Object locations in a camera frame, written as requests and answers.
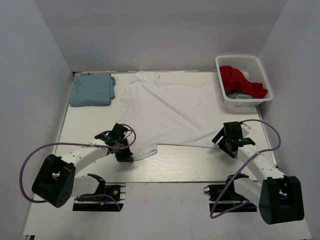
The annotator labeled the white t-shirt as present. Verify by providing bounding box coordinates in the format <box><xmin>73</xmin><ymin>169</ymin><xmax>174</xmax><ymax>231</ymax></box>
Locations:
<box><xmin>117</xmin><ymin>71</ymin><xmax>223</xmax><ymax>161</ymax></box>

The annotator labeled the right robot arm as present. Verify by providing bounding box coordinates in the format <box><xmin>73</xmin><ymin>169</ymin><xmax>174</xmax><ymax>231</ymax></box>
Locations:
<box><xmin>210</xmin><ymin>121</ymin><xmax>305</xmax><ymax>225</ymax></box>

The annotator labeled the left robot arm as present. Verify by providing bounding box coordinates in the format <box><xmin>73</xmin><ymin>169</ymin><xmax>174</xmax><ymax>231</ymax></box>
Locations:
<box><xmin>31</xmin><ymin>123</ymin><xmax>137</xmax><ymax>208</ymax></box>

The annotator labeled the red t-shirt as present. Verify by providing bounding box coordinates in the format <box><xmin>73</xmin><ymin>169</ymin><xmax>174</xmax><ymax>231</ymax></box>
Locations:
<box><xmin>219</xmin><ymin>65</ymin><xmax>268</xmax><ymax>99</ymax></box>

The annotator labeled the folded light blue t-shirt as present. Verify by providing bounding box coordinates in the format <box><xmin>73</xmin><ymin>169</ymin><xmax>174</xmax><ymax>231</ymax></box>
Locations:
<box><xmin>69</xmin><ymin>72</ymin><xmax>116</xmax><ymax>107</ymax></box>

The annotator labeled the white plastic basket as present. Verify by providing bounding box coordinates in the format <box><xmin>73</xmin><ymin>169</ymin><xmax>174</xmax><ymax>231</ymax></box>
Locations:
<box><xmin>215</xmin><ymin>55</ymin><xmax>273</xmax><ymax>108</ymax></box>

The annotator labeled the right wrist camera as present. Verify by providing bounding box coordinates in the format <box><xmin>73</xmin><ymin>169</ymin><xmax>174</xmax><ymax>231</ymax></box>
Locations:
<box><xmin>241</xmin><ymin>124</ymin><xmax>252</xmax><ymax>138</ymax></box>

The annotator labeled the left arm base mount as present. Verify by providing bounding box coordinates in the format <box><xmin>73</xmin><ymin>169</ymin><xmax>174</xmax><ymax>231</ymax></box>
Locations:
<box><xmin>72</xmin><ymin>182</ymin><xmax>126</xmax><ymax>212</ymax></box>

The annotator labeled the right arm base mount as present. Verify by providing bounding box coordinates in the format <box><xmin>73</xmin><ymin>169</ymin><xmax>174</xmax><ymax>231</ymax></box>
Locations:
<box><xmin>203</xmin><ymin>182</ymin><xmax>258</xmax><ymax>213</ymax></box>

